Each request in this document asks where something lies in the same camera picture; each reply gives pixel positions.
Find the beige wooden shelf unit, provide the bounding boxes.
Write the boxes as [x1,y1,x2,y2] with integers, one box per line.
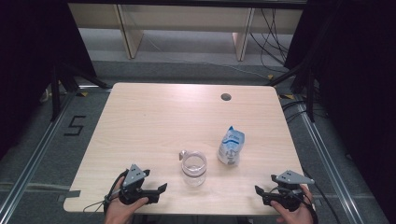
[67,2,307,63]

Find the black metal stand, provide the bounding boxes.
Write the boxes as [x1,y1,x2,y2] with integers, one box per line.
[265,60,316,123]
[49,60,112,123]

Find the grey floor tape strip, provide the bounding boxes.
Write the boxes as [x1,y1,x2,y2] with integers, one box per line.
[0,181,70,191]

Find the clear glass jug with handle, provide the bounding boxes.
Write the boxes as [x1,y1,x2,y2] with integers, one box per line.
[178,149,208,188]

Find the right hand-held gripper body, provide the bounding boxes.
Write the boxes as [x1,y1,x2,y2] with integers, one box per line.
[271,170,316,213]

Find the person's left hand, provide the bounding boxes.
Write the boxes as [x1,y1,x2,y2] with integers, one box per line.
[104,176,150,224]

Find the thin grey cable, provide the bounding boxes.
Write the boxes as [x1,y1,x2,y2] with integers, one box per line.
[82,189,121,215]

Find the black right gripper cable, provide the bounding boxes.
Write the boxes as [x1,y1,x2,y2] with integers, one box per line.
[274,184,319,224]

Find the aluminium floor rail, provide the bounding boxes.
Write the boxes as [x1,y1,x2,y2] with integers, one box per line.
[295,94,367,224]
[0,91,78,218]

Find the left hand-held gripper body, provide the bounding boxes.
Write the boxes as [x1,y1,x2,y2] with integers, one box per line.
[118,163,161,206]

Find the person's right hand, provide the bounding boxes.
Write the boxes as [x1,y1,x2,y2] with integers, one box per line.
[270,185,316,224]

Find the black floor cables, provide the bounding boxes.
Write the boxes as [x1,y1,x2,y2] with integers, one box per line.
[281,98,329,124]

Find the bundle of black cables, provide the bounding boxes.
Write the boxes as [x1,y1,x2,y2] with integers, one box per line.
[248,8,292,75]

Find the blue white milk carton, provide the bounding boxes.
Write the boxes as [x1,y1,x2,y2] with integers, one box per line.
[217,125,246,167]

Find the long black floor cable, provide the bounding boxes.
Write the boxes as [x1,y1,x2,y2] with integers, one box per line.
[311,183,342,224]

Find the dark curtain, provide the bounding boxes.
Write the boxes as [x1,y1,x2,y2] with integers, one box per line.
[0,0,96,161]
[284,0,396,218]

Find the grey tape piece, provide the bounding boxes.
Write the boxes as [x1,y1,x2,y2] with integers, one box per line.
[57,189,82,203]

